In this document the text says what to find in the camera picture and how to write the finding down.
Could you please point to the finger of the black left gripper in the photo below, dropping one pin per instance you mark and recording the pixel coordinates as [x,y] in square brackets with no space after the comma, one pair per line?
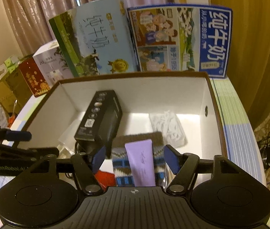
[10,135]
[37,152]

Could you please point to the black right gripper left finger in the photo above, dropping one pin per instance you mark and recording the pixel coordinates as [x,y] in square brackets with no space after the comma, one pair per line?
[86,165]

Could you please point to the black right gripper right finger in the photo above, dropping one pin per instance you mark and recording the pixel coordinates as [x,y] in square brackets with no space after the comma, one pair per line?
[183,166]

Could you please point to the purple cosmetic tube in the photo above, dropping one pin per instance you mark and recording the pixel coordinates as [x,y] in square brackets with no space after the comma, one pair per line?
[141,161]

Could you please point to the red snack packet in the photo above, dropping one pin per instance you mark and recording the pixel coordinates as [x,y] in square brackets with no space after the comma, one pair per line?
[105,179]

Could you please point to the black rectangular product box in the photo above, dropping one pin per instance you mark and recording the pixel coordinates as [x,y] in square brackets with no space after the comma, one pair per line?
[100,123]

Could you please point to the knitted blue brown sock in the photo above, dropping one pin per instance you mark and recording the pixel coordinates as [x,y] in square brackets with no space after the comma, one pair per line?
[121,167]

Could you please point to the white floss picks bag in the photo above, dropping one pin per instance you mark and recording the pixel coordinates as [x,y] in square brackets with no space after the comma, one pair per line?
[171,128]

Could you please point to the brown cardboard carton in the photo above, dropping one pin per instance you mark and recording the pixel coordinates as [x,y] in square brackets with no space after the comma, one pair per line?
[14,91]

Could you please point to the brown cardboard storage box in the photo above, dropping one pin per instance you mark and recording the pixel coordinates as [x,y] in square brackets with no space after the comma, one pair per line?
[189,95]

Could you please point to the checked green blue tablecloth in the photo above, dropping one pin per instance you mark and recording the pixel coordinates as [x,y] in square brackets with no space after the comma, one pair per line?
[241,144]

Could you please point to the red gold gift box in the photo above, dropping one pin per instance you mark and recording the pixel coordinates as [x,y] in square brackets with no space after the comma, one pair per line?
[33,76]

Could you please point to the white humidifier box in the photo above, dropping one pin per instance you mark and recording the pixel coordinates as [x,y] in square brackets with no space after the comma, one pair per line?
[51,63]

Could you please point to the green blue milk carton box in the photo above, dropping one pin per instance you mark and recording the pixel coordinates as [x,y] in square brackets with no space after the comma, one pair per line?
[95,38]

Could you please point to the blue white milk carton box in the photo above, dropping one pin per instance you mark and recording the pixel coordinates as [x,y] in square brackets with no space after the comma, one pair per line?
[182,37]

